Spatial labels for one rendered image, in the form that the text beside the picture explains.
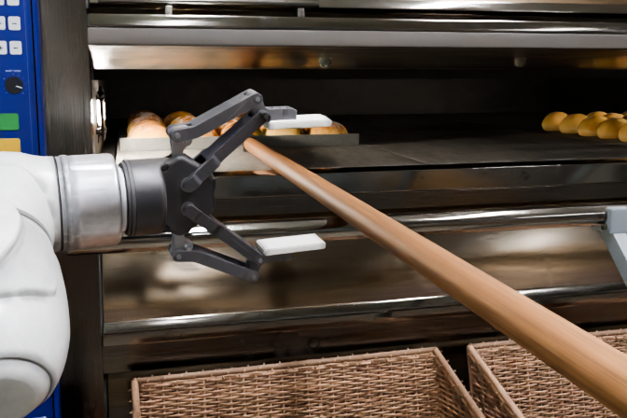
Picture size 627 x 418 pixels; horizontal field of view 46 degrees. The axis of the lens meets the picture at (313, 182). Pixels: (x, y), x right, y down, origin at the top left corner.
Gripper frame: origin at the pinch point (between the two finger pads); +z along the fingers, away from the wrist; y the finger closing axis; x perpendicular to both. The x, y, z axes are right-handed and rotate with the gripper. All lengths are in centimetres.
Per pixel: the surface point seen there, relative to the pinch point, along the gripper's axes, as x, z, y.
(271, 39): -34.3, 7.2, -11.3
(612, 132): -72, 114, 17
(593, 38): -26, 61, -12
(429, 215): -6.8, 19.4, 8.0
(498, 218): -4.8, 28.7, 8.6
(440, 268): 23.0, 1.6, 0.6
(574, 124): -89, 117, 19
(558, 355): 40.2, -1.4, -1.4
